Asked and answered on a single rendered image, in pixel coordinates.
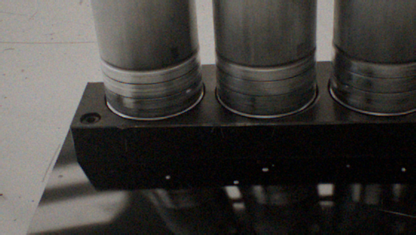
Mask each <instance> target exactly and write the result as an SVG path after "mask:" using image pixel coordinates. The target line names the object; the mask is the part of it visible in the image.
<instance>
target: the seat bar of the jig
mask: <svg viewBox="0 0 416 235"><path fill-rule="evenodd" d="M330 75H331V61H316V99H315V101H314V102H313V103H312V104H311V105H310V106H309V108H307V109H305V110H304V111H302V112H300V113H298V114H294V115H291V116H288V117H282V118H278V119H252V118H247V117H242V116H239V115H236V114H233V113H231V112H228V111H227V110H226V109H224V108H222V106H221V105H220V103H218V101H217V81H216V71H215V64H202V81H203V90H204V97H203V99H202V101H201V102H200V103H199V104H198V105H197V106H196V107H195V108H194V109H192V110H190V111H188V112H187V113H185V114H182V115H179V116H177V117H173V118H171V119H164V120H156V121H138V120H129V119H125V118H121V117H119V116H117V115H115V114H113V113H112V112H111V110H110V109H108V105H107V101H106V97H105V86H104V82H97V83H90V82H87V84H86V86H85V90H84V92H83V94H82V96H81V98H80V101H79V105H78V107H77V109H76V111H75V113H74V117H73V119H72V121H71V124H70V126H69V129H70V132H71V138H72V141H73V145H74V154H75V157H76V160H77V161H136V160H181V159H269V158H358V157H402V156H416V112H415V113H413V114H408V115H402V116H397V117H377V116H371V115H364V114H359V113H356V112H353V111H351V110H350V109H345V108H344V107H342V106H341V105H340V104H338V103H336V102H335V101H334V99H333V98H332V97H331V96H330V94H329V93H330Z"/></svg>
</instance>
